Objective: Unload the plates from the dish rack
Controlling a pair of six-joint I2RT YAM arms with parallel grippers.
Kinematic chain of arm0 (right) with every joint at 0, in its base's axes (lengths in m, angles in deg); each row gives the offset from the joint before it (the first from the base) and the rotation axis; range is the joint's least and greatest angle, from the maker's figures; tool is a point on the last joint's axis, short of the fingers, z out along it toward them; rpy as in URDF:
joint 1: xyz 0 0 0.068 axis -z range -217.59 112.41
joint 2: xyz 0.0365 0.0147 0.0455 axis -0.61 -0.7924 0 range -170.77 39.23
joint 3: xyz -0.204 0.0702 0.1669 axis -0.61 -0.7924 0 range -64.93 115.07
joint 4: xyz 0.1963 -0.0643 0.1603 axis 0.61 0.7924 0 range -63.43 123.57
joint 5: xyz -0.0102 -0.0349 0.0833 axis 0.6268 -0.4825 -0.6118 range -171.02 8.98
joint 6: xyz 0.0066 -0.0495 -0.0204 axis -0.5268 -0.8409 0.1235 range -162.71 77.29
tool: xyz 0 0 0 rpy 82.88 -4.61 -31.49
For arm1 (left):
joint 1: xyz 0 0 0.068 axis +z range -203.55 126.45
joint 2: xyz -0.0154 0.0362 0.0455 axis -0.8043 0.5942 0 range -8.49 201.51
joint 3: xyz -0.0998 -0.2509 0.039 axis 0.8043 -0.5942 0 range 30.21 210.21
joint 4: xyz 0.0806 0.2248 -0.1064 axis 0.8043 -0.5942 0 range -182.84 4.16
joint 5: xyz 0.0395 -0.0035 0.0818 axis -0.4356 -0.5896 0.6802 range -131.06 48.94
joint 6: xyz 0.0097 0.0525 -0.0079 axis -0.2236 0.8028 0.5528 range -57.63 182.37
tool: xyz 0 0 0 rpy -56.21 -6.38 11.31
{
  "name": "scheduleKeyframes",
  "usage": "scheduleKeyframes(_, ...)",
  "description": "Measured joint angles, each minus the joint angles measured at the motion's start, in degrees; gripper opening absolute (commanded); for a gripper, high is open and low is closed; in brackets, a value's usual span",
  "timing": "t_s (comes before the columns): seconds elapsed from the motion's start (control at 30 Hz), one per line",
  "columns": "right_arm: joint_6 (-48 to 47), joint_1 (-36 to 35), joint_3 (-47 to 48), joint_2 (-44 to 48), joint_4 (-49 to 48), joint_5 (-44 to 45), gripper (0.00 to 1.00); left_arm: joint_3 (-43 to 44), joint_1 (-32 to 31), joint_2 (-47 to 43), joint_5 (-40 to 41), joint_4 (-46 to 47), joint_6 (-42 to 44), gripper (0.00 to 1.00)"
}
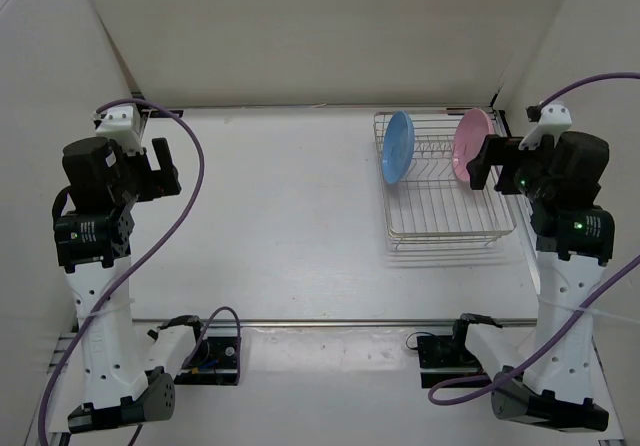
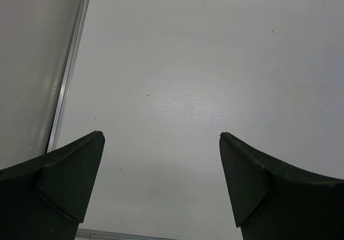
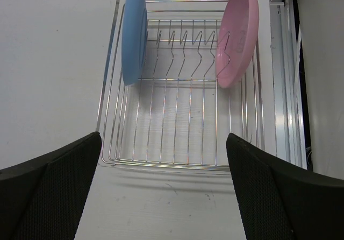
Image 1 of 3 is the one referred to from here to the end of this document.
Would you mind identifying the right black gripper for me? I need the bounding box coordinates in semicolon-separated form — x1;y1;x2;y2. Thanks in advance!
466;134;560;204

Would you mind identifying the pink plate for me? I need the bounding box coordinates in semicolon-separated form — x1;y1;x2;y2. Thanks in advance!
451;108;494;183

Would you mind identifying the blue plate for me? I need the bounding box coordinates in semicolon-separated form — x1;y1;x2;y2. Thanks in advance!
381;111;415;184

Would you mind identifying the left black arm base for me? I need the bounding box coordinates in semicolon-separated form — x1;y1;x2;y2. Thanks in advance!
174;336;242;386

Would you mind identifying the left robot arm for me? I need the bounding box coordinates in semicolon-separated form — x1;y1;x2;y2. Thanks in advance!
52;137;210;434

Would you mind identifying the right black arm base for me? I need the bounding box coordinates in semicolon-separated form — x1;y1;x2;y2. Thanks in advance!
405;331;489;389

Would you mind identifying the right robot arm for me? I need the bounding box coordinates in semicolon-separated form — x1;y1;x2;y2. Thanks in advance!
449;131;615;432

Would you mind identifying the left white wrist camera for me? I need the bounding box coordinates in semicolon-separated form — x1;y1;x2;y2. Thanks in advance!
95;105;146;156

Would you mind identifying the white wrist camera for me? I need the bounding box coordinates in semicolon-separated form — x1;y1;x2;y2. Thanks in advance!
518;103;573;150
95;105;146;156

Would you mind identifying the metal wire dish rack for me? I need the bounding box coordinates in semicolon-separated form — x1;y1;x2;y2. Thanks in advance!
373;110;516;254

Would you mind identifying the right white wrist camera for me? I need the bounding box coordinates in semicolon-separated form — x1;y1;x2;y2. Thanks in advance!
518;103;573;150

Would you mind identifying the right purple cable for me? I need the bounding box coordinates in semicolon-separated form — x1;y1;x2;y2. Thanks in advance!
428;71;640;407

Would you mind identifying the aluminium table rail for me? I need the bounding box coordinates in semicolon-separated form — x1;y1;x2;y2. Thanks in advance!
48;320;624;445

